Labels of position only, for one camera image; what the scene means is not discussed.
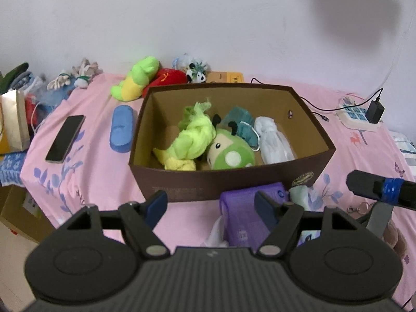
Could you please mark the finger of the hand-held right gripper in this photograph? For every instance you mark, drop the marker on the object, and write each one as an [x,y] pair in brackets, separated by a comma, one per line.
[364,182]

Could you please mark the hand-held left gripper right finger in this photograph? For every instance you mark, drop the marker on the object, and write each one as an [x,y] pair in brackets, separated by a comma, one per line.
[265,208]

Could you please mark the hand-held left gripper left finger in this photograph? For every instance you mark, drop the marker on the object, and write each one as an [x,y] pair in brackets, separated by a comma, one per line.
[156,206]

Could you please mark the purple tissue pack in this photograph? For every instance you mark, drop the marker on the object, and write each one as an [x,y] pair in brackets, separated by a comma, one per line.
[240,204]

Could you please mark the brown cardboard box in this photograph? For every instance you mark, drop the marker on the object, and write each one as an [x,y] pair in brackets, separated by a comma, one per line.
[182,185]

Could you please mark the brown teddy plush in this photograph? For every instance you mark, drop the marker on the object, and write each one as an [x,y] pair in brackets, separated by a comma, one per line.
[395,234]

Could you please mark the green spotted plush toy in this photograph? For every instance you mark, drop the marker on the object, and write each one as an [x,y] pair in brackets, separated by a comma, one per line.
[227,151]

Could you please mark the white soft cloth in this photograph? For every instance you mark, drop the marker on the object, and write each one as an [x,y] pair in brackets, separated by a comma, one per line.
[273,139]

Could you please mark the yellow-green twisted cloth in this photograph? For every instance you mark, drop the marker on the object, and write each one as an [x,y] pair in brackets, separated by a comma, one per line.
[191,136]

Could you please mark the teal face mask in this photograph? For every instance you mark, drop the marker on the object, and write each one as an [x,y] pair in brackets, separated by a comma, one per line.
[240,115]

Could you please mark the white tissue sheet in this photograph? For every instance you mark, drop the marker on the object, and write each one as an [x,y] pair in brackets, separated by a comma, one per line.
[216,234]

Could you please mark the white patterned cloth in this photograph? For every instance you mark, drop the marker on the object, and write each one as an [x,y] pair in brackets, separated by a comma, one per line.
[404,143]

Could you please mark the pink printed bedsheet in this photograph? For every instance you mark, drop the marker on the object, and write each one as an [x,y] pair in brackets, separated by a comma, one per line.
[97,175]

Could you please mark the white power strip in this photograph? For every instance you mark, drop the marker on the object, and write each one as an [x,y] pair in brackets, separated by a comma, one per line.
[352,115]

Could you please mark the black charger adapter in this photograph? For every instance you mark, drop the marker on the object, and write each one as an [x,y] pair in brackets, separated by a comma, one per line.
[375,112]

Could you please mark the blue glasses case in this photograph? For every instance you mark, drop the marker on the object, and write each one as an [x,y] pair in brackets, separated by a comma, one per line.
[122,128]

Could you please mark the dark smartphone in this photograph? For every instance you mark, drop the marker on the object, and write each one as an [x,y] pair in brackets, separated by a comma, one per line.
[65,138]

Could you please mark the green yellow caterpillar plush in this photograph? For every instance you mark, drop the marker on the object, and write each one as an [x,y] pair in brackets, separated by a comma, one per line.
[136,78]

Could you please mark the red plush toy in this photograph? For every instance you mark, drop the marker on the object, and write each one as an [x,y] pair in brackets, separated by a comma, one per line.
[169,76]

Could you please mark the flat yellow box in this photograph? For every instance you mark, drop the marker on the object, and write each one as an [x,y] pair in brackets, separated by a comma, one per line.
[227,77]

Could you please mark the cardboard carton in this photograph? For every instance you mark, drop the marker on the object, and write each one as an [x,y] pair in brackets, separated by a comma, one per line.
[19,221]

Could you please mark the black white panda plush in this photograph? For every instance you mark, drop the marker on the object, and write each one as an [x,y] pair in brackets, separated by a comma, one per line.
[196,71]

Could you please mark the blue white plush toy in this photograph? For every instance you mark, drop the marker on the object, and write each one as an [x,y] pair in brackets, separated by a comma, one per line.
[180,61]

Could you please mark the blue floral cloth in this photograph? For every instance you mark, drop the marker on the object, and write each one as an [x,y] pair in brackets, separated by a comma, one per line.
[13,169]

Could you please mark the light blue plastic bag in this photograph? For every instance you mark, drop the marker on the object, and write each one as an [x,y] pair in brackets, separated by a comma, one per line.
[55,96]

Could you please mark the beige plush toy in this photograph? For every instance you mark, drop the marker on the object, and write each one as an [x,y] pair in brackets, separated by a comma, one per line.
[86,70]

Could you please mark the red packet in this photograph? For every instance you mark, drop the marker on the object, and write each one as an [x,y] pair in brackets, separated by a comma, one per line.
[32,107]

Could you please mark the gold paper bag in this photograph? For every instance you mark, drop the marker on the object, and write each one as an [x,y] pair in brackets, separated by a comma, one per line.
[16,120]

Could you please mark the dark green cloth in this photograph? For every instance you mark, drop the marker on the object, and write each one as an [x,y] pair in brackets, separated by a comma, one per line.
[14,73]

